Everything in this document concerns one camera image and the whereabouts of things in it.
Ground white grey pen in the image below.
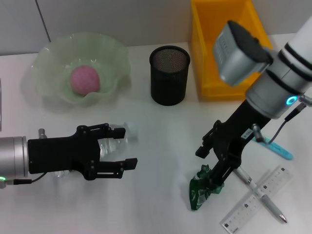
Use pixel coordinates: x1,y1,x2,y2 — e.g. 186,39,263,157
234,167,288,224

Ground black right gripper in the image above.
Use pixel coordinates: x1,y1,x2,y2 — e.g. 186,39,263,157
195,99,269,188

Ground blue scissors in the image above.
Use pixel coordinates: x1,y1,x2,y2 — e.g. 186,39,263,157
252,136,293,161

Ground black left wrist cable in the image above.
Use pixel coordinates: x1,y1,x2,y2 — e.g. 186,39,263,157
0,170,47,190

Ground green glass fruit bowl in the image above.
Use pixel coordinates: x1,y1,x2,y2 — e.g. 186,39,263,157
31,32,131,108

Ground yellow plastic bin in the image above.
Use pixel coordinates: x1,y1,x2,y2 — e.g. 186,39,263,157
190,0,273,101

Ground pink peach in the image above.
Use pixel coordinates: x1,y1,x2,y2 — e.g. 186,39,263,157
70,65,100,96

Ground green plastic wrapper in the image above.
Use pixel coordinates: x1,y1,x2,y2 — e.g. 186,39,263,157
189,164,224,211

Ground black mesh pen holder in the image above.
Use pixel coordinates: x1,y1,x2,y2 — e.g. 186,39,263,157
149,45,191,106

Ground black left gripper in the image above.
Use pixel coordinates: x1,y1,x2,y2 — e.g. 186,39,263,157
27,123,138,181

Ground transparent plastic ruler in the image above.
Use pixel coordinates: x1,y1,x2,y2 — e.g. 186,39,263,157
220,165,293,234

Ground clear green-label water bottle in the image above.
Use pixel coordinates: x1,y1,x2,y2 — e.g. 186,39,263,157
52,121,141,177

